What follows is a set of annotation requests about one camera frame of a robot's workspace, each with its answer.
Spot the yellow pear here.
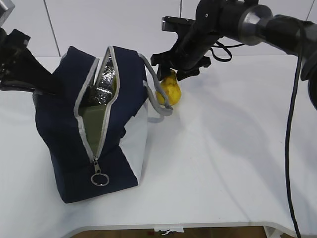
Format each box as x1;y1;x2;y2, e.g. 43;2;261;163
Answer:
160;70;182;106

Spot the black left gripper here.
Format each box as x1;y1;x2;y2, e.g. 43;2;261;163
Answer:
0;28;62;95

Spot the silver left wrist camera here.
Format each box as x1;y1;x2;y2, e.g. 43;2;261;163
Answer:
0;0;15;26

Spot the metal zipper pull ring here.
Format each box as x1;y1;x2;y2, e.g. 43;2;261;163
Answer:
90;156;109;186

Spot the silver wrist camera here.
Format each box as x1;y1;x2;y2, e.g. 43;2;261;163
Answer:
161;16;195;33
0;0;15;26

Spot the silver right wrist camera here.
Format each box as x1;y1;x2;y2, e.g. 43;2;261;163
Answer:
161;16;195;33

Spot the white tape on table edge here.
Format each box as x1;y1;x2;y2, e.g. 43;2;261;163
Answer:
154;223;184;236

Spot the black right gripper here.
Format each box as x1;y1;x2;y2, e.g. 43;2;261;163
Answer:
151;21;220;81

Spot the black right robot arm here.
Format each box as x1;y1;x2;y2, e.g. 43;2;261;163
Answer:
151;0;317;106

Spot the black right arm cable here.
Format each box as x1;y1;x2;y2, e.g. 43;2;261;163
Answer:
210;21;308;238

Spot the green lidded glass container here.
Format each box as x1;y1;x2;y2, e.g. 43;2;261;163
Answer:
78;105;106;156

